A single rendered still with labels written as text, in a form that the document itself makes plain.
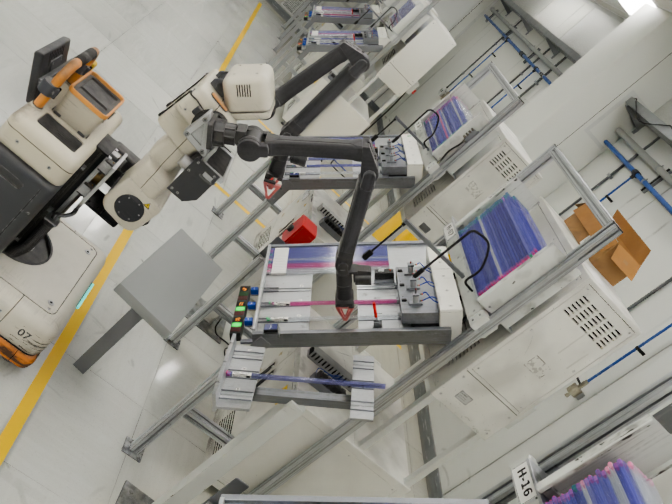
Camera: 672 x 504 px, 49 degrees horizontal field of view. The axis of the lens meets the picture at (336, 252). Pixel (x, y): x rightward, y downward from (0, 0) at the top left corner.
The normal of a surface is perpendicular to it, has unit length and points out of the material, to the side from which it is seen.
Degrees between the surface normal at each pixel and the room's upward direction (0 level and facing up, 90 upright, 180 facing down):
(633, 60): 90
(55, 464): 0
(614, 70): 90
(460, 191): 90
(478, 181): 90
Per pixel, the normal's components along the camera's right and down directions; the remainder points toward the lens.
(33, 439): 0.72, -0.61
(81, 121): -0.05, 0.48
